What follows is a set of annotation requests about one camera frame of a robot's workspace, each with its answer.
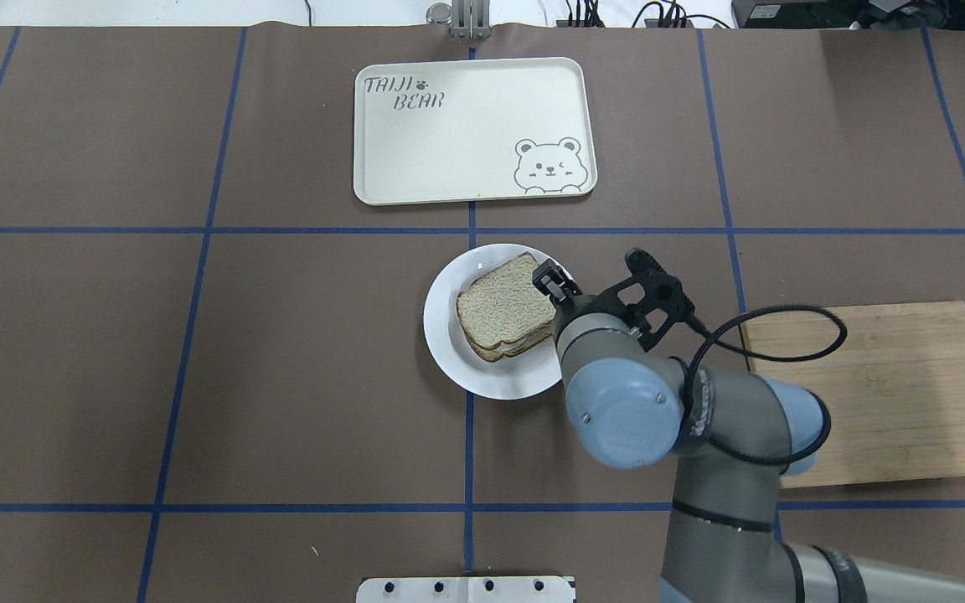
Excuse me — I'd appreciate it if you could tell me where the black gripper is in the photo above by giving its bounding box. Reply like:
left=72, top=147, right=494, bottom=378
left=531, top=260, right=596, bottom=319

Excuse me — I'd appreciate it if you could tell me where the bread slice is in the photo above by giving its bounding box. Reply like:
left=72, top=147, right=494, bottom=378
left=466, top=322, right=553, bottom=363
left=456, top=253, right=555, bottom=347

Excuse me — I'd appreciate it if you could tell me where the white round plate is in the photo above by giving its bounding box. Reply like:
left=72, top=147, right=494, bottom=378
left=422, top=243, right=560, bottom=400

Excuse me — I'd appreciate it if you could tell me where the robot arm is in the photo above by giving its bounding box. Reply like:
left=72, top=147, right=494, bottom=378
left=532, top=249, right=965, bottom=602

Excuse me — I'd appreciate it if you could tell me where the bread slice under egg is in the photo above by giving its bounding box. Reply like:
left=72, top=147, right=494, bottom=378
left=466, top=322, right=553, bottom=363

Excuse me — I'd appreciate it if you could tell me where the cream bear serving tray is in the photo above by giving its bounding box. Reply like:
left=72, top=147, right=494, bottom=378
left=353, top=57, right=598, bottom=207

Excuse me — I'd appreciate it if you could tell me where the wooden cutting board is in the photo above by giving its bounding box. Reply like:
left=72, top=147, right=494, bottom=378
left=741, top=301, right=965, bottom=488

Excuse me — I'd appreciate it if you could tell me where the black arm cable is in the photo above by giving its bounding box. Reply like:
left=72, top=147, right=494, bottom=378
left=675, top=305, right=849, bottom=466

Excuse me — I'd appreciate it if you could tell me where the aluminium frame post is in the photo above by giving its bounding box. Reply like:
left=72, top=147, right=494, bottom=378
left=425, top=0, right=493, bottom=41

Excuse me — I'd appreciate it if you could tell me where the white camera mast base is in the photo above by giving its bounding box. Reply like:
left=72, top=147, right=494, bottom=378
left=355, top=575, right=577, bottom=602

